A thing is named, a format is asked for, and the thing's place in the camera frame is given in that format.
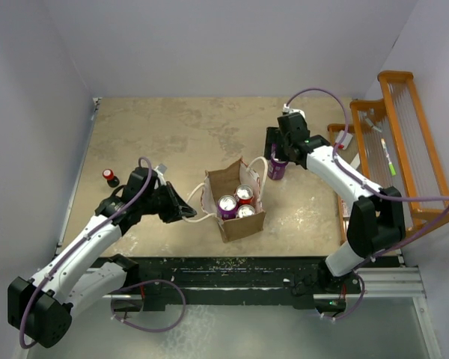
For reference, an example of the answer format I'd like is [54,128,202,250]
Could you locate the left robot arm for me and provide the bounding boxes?
[7,166,197,349]

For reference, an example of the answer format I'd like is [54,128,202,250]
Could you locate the small red-capped dark bottle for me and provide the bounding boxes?
[102,169,120,188]

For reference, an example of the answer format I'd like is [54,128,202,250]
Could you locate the green tipped pen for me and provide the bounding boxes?
[380,138,397,177]

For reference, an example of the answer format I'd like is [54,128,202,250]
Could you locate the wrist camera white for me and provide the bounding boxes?
[281,104,305,118]
[153,163,168,177]

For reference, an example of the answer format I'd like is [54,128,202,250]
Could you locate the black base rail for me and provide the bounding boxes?
[52,255,401,311]

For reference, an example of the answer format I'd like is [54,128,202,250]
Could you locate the brown canvas bag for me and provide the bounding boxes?
[186,156,268,242]

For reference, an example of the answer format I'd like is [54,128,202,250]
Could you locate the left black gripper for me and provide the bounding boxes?
[140,181,196,224]

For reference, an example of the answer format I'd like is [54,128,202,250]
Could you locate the red coke can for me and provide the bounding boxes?
[235,184,254,206]
[236,204,256,218]

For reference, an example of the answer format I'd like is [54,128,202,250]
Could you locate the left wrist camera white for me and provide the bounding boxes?
[153,163,168,177]

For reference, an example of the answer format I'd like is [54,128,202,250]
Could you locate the orange wooden tiered rack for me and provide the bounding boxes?
[345,70,449,236]

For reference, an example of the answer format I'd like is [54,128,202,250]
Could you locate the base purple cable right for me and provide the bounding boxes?
[315,272,367,322]

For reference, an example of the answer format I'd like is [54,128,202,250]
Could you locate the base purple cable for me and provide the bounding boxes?
[110,278,187,333]
[315,272,367,322]

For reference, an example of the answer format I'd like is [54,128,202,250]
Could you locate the red white label packet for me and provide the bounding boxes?
[341,200,351,220]

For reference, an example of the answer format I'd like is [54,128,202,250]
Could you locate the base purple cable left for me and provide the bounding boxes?
[110,278,187,333]

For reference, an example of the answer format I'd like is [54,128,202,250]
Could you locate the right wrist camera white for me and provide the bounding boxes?
[281,104,305,118]

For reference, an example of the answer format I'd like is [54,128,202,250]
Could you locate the red and white box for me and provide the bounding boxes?
[335,130,353,150]

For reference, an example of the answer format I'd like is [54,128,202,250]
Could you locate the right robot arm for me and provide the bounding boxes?
[264,112,406,292]

